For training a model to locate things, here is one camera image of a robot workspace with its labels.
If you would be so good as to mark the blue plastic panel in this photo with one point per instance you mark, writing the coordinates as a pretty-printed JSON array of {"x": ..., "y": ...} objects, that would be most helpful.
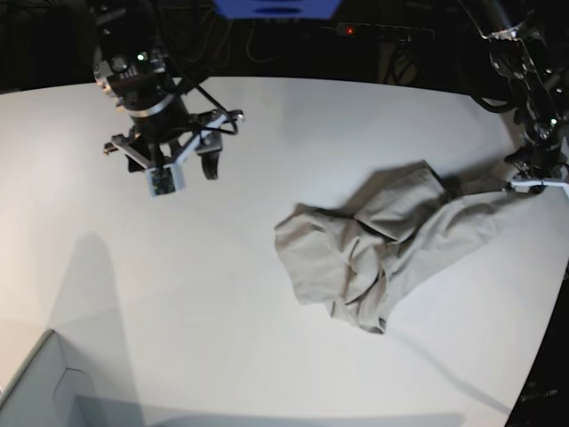
[{"x": 277, "y": 9}]

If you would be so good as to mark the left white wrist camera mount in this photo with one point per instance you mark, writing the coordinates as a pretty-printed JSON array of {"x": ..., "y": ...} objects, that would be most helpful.
[{"x": 529, "y": 183}]

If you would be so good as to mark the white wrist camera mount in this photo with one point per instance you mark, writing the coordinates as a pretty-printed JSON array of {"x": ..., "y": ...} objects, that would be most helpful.
[
  {"x": 529, "y": 183},
  {"x": 163, "y": 168}
]

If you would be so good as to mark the beige grey t-shirt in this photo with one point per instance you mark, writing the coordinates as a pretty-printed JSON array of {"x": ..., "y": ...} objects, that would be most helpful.
[{"x": 362, "y": 260}]

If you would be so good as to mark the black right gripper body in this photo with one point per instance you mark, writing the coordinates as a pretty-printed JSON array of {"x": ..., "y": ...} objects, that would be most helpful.
[{"x": 159, "y": 117}]

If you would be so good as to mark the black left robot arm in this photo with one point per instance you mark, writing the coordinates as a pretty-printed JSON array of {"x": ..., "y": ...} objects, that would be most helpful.
[{"x": 528, "y": 47}]

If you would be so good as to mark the white cardboard box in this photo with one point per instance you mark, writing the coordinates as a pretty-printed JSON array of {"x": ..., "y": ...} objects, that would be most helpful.
[{"x": 58, "y": 385}]

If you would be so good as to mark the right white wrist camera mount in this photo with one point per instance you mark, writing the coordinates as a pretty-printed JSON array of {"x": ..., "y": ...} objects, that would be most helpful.
[{"x": 163, "y": 168}]

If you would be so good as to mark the black power strip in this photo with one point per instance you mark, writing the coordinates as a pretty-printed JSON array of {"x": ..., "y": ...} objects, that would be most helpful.
[{"x": 385, "y": 33}]

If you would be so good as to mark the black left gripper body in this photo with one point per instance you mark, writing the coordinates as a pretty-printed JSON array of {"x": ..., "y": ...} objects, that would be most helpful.
[{"x": 542, "y": 158}]

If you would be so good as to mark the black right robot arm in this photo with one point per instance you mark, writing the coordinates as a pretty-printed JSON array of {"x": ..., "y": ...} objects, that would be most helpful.
[{"x": 130, "y": 67}]

